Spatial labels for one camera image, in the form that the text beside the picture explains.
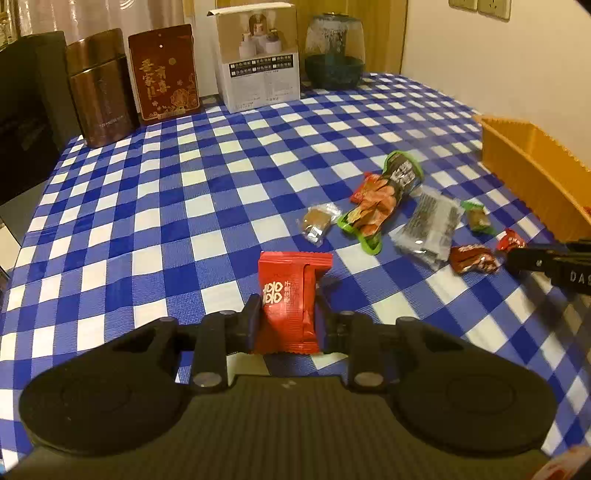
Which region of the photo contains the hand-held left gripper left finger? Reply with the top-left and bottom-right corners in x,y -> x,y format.
110,293 -> 265,394

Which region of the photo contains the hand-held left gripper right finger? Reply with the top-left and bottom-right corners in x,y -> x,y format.
318,308 -> 468,393

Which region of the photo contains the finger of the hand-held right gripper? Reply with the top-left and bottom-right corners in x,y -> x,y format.
503,246 -> 563,278

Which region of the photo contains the small red candy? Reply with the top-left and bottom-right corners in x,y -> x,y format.
496,228 -> 528,254

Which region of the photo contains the red square snack packet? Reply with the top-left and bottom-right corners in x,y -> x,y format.
252,251 -> 334,355

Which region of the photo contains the orange plastic bin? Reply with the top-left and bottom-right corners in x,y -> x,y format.
472,115 -> 591,243

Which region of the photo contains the green-edged long snack packet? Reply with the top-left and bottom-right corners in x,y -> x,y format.
337,151 -> 425,256

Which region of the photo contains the red-brown snack packet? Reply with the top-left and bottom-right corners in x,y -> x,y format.
448,244 -> 501,276

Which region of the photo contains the small green wrapped candy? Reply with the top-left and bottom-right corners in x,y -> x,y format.
461,200 -> 498,234

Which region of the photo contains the brown candy in clear wrapper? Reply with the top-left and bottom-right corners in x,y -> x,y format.
302,202 -> 341,248

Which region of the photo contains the clear packet of dark snack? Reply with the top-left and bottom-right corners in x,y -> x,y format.
390,186 -> 465,269

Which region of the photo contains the blue white checked tablecloth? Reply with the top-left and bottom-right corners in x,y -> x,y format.
0,71 -> 591,468

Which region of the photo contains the white cardboard box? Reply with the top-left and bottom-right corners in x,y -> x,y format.
206,2 -> 302,113

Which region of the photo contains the red-brown box with gold print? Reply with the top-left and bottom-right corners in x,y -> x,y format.
127,24 -> 203,127

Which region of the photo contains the glass jar with dark base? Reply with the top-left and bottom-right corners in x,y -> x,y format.
304,13 -> 367,91

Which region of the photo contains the brown metal tin canister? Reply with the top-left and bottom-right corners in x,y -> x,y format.
65,28 -> 140,149

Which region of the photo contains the black box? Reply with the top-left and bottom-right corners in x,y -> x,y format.
0,31 -> 82,206

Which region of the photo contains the pale curtain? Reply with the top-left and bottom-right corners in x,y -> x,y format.
0,0 -> 186,47

